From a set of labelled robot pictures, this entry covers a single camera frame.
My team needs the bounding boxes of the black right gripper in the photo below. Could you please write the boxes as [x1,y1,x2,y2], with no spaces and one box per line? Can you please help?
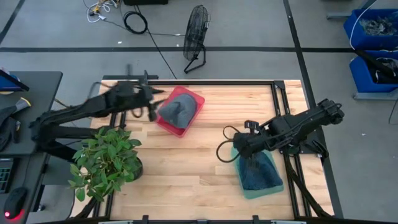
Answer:
[233,129,275,159]

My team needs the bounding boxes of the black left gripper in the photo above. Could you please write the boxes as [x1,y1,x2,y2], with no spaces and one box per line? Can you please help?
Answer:
[124,82,167,111]

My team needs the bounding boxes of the grey cloth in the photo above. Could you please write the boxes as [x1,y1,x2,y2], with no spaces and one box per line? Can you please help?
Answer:
[158,93,198,130]

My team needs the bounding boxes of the dark blue cloth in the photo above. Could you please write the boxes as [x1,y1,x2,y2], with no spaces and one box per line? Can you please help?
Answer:
[238,150,284,191]

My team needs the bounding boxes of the red plastic bin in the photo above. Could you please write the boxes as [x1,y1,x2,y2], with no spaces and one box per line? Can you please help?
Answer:
[155,85,206,138]

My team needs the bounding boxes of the teal plastic bin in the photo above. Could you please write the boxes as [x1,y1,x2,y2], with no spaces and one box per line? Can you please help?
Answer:
[230,146,285,200]

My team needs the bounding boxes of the black plant pot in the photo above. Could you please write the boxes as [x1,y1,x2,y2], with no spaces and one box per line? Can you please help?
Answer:
[129,156,144,182]

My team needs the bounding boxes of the black floor fan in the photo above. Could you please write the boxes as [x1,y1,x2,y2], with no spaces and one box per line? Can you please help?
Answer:
[182,4,211,75]

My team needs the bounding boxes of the green leafy potted plant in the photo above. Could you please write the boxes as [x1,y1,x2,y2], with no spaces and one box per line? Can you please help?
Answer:
[68,126,144,202]

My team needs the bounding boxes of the black box on floor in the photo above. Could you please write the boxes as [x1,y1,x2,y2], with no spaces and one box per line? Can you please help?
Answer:
[123,0,169,6]

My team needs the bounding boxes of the black side desk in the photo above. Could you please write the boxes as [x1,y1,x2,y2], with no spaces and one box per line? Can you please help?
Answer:
[0,70,63,224]

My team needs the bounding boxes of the grey tool with yellow tip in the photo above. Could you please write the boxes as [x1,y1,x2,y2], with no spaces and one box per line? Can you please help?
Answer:
[14,96,32,113]

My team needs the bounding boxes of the blue storage bin with clutter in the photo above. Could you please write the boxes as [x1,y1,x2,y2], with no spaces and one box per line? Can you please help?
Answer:
[343,8,398,51]

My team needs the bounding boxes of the black keyboard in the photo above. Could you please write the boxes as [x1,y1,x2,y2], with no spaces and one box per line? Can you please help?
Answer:
[0,157,16,194]

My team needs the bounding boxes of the black computer mouse red light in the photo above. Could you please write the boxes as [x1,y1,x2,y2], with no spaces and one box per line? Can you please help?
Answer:
[3,186,28,220]

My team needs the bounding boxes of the black right gripper cable loop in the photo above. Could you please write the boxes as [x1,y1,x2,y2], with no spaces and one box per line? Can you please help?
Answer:
[216,125,241,164]

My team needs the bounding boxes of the black aluminium table frame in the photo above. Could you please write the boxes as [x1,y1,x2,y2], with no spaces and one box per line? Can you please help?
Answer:
[71,74,343,224]

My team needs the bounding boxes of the black coiled floor cable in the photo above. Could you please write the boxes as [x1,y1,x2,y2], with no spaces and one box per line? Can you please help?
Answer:
[123,6,178,80]

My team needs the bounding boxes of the white tangled floor cables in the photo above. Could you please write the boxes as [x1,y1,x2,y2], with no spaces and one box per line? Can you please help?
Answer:
[82,0,121,24]

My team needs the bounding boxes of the blue storage bin with cables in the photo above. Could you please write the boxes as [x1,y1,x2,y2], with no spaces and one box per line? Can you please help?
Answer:
[349,50,398,94]

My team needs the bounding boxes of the white hanging cable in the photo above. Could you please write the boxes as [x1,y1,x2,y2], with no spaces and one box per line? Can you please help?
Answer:
[349,0,379,50]

